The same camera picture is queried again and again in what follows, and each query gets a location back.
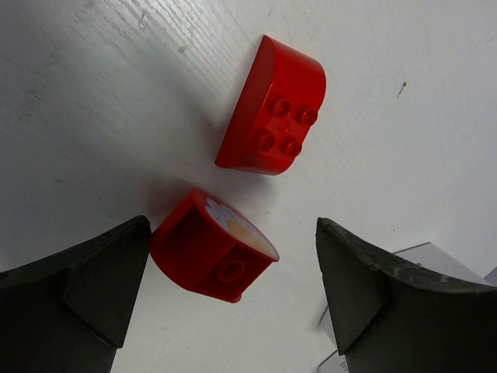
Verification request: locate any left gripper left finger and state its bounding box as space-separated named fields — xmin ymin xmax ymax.
xmin=1 ymin=215 xmax=151 ymax=372

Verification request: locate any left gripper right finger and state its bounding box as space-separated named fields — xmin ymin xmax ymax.
xmin=316 ymin=218 xmax=496 ymax=372

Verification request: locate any red rounded lego piece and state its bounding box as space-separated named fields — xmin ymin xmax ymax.
xmin=150 ymin=188 xmax=280 ymax=303

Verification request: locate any small red lego brick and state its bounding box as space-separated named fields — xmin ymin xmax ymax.
xmin=215 ymin=36 xmax=326 ymax=176

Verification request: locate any tilted white divided container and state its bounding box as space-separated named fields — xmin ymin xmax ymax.
xmin=317 ymin=242 xmax=496 ymax=372

